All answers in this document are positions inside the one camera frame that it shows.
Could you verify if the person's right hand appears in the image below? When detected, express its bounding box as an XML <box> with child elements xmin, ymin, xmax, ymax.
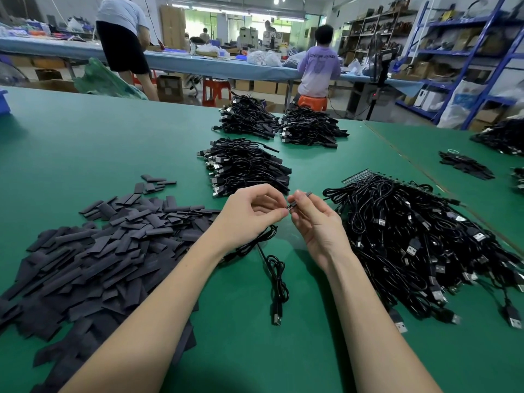
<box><xmin>287</xmin><ymin>189</ymin><xmax>355</xmax><ymax>271</ymax></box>

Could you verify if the person's left hand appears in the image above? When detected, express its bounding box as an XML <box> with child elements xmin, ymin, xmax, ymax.
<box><xmin>206</xmin><ymin>183</ymin><xmax>290</xmax><ymax>254</ymax></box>

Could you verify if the black usb cable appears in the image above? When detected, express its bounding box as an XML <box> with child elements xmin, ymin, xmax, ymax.
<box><xmin>219</xmin><ymin>202</ymin><xmax>297</xmax><ymax>267</ymax></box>
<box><xmin>258</xmin><ymin>243</ymin><xmax>291</xmax><ymax>326</ymax></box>

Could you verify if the black heat shrink sleeve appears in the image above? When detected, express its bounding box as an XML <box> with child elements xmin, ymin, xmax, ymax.
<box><xmin>287</xmin><ymin>190</ymin><xmax>314</xmax><ymax>212</ymax></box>

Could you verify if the heap of finished black cables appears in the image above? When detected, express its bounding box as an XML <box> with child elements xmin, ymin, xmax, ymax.
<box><xmin>197</xmin><ymin>137</ymin><xmax>293</xmax><ymax>198</ymax></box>

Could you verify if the bundle of black cables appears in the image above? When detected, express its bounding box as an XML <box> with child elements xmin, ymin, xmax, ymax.
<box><xmin>278</xmin><ymin>104</ymin><xmax>350</xmax><ymax>149</ymax></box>
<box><xmin>212</xmin><ymin>91</ymin><xmax>282</xmax><ymax>140</ymax></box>

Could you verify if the large pile of black cables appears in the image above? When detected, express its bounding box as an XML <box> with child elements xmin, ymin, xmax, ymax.
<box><xmin>321</xmin><ymin>171</ymin><xmax>524</xmax><ymax>334</ymax></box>

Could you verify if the small bundle of cables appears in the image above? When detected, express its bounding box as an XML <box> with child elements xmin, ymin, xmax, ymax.
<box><xmin>439</xmin><ymin>150</ymin><xmax>497</xmax><ymax>181</ymax></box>

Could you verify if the pile of black sleeve strips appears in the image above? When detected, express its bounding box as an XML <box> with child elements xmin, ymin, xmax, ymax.
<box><xmin>0</xmin><ymin>174</ymin><xmax>221</xmax><ymax>393</ymax></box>

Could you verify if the huge heap of black cables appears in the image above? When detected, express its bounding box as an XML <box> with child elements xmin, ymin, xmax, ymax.
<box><xmin>472</xmin><ymin>117</ymin><xmax>524</xmax><ymax>156</ymax></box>

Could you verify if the person's left forearm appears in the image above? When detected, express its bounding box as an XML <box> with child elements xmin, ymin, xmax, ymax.
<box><xmin>61</xmin><ymin>237</ymin><xmax>239</xmax><ymax>393</ymax></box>

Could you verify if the person's right forearm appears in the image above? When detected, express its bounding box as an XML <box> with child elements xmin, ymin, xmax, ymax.
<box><xmin>326</xmin><ymin>251</ymin><xmax>443</xmax><ymax>393</ymax></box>

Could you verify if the red plastic stool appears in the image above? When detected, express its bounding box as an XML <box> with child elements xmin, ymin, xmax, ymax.
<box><xmin>202</xmin><ymin>78</ymin><xmax>233</xmax><ymax>107</ymax></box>

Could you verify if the orange plastic stool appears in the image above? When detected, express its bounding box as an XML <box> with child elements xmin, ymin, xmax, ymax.
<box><xmin>297</xmin><ymin>94</ymin><xmax>329</xmax><ymax>112</ymax></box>

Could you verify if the small upright cardboard box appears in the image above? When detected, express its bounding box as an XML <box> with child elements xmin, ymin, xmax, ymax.
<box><xmin>157</xmin><ymin>74</ymin><xmax>185</xmax><ymax>103</ymax></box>

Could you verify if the black tripod stand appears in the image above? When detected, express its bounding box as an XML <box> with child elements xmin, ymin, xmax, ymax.
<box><xmin>352</xmin><ymin>32</ymin><xmax>401</xmax><ymax>121</ymax></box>

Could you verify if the white plastic bag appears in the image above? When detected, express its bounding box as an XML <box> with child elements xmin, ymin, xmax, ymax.
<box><xmin>436</xmin><ymin>80</ymin><xmax>488</xmax><ymax>129</ymax></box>

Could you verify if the green plastic bag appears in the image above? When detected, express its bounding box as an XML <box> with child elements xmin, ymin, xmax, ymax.
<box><xmin>74</xmin><ymin>58</ymin><xmax>148</xmax><ymax>100</ymax></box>

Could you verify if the dark storage shelf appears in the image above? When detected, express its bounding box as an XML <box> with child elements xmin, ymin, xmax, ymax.
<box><xmin>340</xmin><ymin>0</ymin><xmax>417</xmax><ymax>69</ymax></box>

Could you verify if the open cardboard box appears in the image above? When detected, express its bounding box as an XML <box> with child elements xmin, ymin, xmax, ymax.
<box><xmin>28</xmin><ymin>79</ymin><xmax>79</xmax><ymax>93</ymax></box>

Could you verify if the blue metal shelving rack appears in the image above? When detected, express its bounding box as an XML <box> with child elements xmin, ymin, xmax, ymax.
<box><xmin>395</xmin><ymin>0</ymin><xmax>524</xmax><ymax>130</ymax></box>

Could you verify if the long blue work table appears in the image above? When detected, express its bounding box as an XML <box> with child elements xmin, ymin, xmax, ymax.
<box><xmin>0</xmin><ymin>37</ymin><xmax>425</xmax><ymax>89</ymax></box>

